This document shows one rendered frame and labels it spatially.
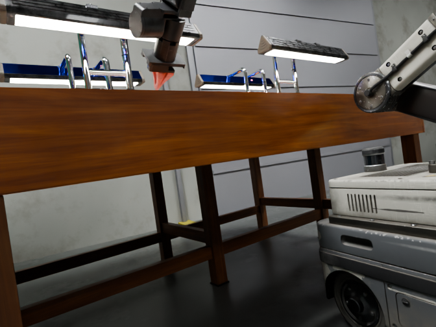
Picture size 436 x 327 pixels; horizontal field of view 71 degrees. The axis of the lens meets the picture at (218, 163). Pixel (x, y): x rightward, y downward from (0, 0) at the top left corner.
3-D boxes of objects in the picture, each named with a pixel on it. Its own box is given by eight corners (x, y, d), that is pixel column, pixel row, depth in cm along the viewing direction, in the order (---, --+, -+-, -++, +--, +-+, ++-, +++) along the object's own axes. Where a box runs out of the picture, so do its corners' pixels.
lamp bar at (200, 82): (276, 86, 216) (274, 76, 216) (201, 84, 180) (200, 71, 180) (267, 89, 222) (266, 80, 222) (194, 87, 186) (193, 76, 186)
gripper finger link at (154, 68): (135, 81, 85) (141, 50, 79) (159, 82, 89) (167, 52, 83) (143, 96, 81) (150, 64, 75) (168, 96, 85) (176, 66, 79)
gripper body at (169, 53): (139, 54, 79) (145, 26, 74) (175, 57, 85) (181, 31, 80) (148, 69, 76) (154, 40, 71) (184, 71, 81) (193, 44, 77)
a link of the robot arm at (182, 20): (191, 18, 72) (178, 7, 75) (167, 17, 68) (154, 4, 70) (183, 45, 77) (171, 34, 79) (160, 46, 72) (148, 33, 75)
